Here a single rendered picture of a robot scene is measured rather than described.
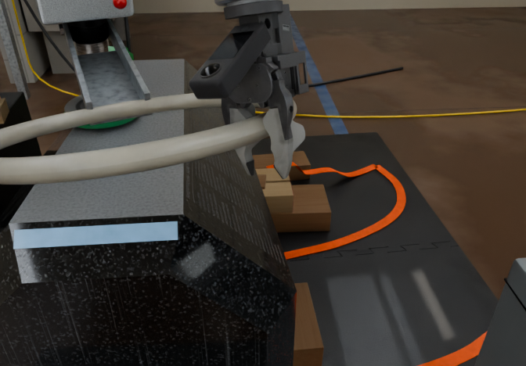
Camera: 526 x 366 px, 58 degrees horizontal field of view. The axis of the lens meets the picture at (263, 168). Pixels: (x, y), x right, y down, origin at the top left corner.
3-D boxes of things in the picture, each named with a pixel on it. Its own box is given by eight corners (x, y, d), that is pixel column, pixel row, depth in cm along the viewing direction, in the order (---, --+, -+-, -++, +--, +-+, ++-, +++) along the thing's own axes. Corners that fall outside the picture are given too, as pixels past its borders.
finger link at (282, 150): (322, 164, 61) (303, 95, 60) (297, 178, 57) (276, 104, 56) (303, 167, 63) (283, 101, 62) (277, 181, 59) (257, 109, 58)
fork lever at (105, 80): (47, 19, 141) (43, 1, 138) (113, 12, 148) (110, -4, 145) (70, 129, 90) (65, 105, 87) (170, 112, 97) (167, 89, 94)
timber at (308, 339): (322, 370, 163) (324, 347, 157) (287, 373, 162) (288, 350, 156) (305, 303, 189) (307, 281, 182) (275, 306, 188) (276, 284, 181)
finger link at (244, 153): (272, 165, 66) (276, 101, 63) (246, 178, 62) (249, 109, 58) (255, 159, 68) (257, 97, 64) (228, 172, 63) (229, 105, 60)
